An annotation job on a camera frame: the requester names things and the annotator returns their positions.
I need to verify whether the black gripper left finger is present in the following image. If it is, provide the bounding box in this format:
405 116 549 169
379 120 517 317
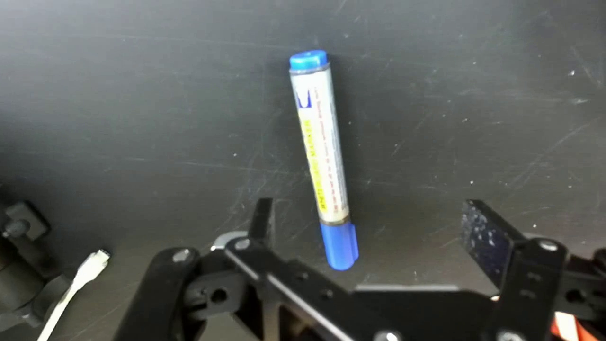
113 197 344 341

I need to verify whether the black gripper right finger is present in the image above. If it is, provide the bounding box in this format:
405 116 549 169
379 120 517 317
458 197 606 341

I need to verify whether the blue capped white marker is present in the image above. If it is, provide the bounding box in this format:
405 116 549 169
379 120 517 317
288 48 361 273

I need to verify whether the black metal clamp rig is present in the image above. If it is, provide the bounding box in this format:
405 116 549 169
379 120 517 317
0 197 72 338

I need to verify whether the white cable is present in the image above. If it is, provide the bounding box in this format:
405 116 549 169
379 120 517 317
36 249 113 341

